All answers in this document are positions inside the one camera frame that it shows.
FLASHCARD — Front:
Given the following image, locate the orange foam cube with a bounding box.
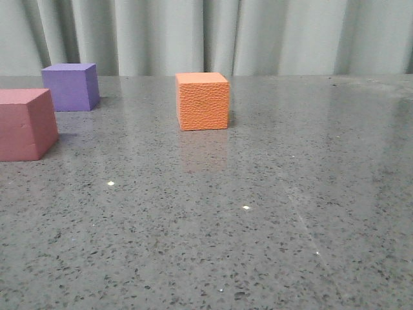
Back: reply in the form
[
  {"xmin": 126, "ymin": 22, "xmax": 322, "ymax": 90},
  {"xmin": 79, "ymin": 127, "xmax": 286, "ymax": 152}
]
[{"xmin": 176, "ymin": 72, "xmax": 230, "ymax": 131}]

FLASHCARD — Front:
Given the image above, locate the grey pleated curtain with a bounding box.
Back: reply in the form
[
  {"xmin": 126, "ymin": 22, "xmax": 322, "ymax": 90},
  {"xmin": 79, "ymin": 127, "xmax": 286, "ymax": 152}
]
[{"xmin": 1, "ymin": 1, "xmax": 412, "ymax": 76}]

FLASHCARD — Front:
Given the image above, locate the purple foam cube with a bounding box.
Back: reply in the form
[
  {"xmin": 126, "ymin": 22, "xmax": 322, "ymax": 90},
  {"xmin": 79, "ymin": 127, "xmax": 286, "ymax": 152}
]
[{"xmin": 41, "ymin": 63, "xmax": 100, "ymax": 112}]

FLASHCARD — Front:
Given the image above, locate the pink foam cube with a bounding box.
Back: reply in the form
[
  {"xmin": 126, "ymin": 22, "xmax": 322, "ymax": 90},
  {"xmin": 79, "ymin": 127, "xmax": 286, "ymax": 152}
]
[{"xmin": 1, "ymin": 88, "xmax": 59, "ymax": 161}]

